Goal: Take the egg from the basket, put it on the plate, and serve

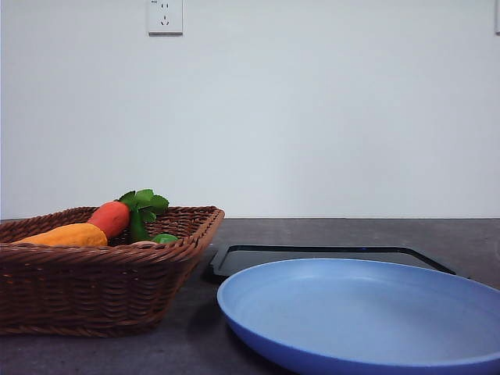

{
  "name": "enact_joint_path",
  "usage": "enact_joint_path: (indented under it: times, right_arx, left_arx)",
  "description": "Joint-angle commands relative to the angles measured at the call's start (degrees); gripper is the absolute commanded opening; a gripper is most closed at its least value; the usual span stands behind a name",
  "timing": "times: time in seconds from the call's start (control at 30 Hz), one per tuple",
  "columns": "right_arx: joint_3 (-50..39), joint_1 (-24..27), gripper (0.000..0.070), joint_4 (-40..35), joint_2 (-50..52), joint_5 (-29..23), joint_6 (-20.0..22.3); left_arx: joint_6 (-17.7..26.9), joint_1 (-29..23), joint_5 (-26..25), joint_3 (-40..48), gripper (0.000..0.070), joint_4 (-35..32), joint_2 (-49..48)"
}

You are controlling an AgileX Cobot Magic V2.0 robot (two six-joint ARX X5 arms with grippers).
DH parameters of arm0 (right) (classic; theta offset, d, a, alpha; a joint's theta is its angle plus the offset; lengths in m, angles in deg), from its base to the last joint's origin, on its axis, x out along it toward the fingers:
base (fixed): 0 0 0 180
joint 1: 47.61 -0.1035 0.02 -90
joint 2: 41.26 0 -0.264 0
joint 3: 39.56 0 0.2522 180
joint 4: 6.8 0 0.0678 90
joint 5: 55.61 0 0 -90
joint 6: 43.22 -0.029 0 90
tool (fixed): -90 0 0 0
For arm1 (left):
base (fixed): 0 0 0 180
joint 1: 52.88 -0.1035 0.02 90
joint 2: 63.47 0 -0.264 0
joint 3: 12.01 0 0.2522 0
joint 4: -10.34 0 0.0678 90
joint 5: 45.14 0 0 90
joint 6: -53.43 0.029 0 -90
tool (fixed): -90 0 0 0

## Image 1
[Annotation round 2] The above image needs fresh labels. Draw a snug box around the brown woven wicker basket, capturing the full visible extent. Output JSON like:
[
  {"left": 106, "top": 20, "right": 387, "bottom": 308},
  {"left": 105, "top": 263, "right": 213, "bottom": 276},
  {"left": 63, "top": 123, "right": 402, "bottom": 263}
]
[{"left": 0, "top": 205, "right": 225, "bottom": 338}]

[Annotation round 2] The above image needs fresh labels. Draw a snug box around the blue round plate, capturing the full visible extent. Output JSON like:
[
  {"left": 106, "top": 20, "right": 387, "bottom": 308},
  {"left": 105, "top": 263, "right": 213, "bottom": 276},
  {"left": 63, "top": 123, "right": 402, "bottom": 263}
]
[{"left": 216, "top": 259, "right": 500, "bottom": 375}]

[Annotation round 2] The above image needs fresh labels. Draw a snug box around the black rectangular tray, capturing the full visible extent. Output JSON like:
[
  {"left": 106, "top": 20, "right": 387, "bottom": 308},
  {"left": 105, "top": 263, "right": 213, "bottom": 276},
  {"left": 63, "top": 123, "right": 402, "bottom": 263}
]
[{"left": 207, "top": 245, "right": 468, "bottom": 285}]

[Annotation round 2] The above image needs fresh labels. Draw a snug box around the green toy lime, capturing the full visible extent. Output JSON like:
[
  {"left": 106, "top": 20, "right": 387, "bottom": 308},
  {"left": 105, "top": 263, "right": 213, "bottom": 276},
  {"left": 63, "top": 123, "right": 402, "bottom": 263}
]
[{"left": 152, "top": 234, "right": 178, "bottom": 243}]

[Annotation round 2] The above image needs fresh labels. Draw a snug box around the orange toy carrot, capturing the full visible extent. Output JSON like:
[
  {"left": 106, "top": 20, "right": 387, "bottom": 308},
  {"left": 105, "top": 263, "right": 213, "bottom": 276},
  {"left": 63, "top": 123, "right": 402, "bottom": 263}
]
[{"left": 88, "top": 201, "right": 130, "bottom": 239}]

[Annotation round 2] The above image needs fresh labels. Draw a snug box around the white wall power socket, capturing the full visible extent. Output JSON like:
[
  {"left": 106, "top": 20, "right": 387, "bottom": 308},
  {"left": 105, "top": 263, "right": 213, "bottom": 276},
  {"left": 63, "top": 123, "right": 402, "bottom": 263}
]
[{"left": 148, "top": 0, "right": 184, "bottom": 37}]

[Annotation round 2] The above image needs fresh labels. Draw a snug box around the green toy leafy vegetable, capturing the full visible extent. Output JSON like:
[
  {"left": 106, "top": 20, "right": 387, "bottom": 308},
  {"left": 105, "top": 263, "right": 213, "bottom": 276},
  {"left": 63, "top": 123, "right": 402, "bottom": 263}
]
[{"left": 114, "top": 188, "right": 170, "bottom": 241}]

